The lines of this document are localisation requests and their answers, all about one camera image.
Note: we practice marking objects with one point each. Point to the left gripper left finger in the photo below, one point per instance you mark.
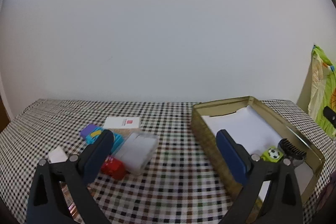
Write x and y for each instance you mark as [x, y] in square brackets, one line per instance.
[47, 203]

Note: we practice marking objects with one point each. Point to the clear plastic case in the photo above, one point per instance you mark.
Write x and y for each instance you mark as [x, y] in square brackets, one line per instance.
[136, 151]

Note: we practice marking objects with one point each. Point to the small white box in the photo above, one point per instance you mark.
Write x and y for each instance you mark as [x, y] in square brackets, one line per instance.
[57, 155]

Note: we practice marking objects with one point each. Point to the checkered tablecloth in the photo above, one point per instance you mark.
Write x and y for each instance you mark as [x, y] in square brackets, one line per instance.
[181, 183]

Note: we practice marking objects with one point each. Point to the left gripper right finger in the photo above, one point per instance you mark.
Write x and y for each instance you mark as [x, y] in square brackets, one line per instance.
[282, 203]

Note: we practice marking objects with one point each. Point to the red toy brick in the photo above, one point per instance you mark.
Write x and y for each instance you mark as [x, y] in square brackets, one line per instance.
[113, 168]

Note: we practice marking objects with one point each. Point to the white paper liner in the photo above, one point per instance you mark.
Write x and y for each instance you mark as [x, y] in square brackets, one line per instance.
[247, 128]

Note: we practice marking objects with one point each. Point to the green soccer toy block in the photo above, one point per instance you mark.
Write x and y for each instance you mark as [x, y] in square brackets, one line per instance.
[272, 154]

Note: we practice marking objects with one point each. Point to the black hair trimmer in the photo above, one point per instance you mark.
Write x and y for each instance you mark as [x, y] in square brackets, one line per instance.
[290, 151]

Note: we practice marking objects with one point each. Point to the white cork box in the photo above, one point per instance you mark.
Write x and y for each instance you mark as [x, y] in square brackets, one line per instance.
[123, 125]

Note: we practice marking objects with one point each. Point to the copper framed tin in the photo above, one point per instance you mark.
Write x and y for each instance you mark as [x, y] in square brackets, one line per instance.
[69, 200]

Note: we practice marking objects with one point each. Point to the blue purple toy brick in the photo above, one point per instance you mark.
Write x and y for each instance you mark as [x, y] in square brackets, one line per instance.
[91, 132]

